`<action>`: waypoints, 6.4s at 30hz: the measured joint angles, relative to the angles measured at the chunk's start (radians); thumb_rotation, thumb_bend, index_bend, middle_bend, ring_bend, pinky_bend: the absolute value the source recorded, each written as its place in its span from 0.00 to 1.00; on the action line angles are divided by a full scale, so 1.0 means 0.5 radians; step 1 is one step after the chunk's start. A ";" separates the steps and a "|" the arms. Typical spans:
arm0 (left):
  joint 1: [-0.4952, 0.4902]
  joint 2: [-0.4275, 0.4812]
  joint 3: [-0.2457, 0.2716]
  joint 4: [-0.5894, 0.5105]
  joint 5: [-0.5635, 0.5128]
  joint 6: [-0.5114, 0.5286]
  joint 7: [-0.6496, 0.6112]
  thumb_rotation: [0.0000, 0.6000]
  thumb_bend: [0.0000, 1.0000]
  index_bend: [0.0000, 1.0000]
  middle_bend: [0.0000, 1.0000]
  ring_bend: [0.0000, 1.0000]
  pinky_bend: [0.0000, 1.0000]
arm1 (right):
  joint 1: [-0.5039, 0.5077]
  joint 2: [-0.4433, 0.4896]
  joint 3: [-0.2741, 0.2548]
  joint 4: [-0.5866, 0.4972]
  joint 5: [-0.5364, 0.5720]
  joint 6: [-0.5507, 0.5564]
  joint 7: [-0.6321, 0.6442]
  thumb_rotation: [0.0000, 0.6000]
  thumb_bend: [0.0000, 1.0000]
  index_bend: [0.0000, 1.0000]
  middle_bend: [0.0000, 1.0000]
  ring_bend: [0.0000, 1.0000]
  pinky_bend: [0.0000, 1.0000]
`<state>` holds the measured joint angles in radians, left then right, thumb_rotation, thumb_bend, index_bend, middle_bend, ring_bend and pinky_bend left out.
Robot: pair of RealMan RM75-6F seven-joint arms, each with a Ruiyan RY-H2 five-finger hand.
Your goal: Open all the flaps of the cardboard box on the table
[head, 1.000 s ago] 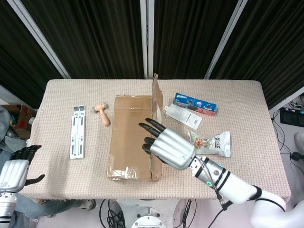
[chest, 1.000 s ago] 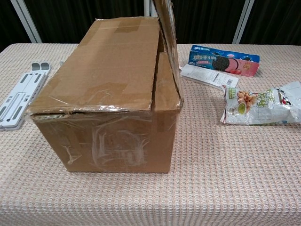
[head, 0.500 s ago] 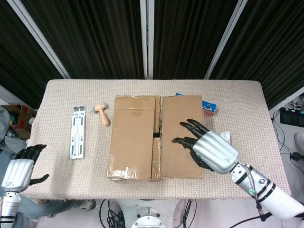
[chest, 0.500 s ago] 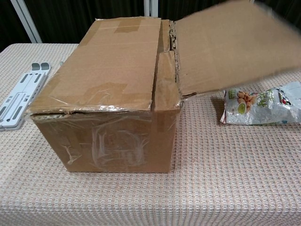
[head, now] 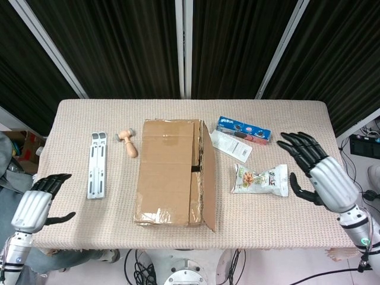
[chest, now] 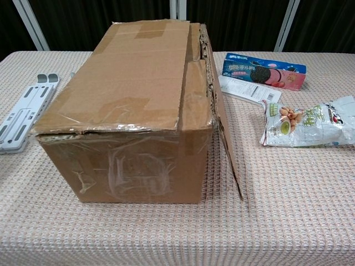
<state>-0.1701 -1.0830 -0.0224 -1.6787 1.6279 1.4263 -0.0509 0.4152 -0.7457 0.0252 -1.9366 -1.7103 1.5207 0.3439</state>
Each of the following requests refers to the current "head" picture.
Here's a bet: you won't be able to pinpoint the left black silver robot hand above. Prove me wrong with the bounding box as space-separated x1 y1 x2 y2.
11 173 77 234

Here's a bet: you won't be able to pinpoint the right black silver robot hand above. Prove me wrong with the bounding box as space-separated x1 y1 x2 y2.
276 131 360 213

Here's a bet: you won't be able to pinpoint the brown cardboard box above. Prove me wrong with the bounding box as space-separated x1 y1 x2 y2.
132 118 217 233
5 129 47 175

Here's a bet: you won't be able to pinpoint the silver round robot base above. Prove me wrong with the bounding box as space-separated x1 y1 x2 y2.
163 258 208 285

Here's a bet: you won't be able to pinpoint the white shoe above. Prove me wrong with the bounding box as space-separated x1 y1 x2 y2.
367 164 380 191

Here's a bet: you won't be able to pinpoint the black electronic box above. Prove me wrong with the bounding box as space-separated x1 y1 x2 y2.
349 134 380 157

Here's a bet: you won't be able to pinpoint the person leg in jeans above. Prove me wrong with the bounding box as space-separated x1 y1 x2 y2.
20 246 105 276

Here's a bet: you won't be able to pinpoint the brown cardboard box on floor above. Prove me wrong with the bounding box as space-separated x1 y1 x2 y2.
5 129 47 175

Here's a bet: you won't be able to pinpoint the white peanut snack bag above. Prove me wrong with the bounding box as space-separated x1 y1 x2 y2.
231 163 289 198

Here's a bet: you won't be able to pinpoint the beige waffle tablecloth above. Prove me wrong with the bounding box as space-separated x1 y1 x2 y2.
22 99 362 262

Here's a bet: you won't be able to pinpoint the white folding laptop stand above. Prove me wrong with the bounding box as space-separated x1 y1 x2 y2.
86 132 107 200

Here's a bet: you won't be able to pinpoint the grey sneaker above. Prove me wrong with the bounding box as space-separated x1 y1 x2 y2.
97 248 121 264

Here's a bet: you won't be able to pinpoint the blue pink cookie box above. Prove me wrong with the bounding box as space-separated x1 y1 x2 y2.
216 115 273 146

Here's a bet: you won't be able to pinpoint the white flat retail package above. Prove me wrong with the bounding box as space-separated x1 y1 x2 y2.
209 129 253 163

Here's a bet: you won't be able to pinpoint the wooden massage roller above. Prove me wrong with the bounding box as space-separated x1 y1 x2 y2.
115 128 139 159

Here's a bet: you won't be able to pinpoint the black curtain panel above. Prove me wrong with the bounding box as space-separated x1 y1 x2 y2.
262 0 380 137
0 0 83 136
191 0 297 100
26 0 182 100

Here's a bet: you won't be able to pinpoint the black floor cables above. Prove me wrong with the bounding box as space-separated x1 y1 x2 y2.
338 123 380 208

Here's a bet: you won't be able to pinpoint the white partition frame rail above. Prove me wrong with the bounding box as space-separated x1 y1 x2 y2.
0 105 48 140
335 107 380 140

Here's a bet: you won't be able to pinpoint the black cable bundle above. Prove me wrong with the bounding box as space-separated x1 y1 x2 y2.
123 248 158 285
225 248 249 285

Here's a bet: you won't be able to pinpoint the white partition frame post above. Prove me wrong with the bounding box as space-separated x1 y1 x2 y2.
254 0 311 100
8 0 89 99
175 0 194 99

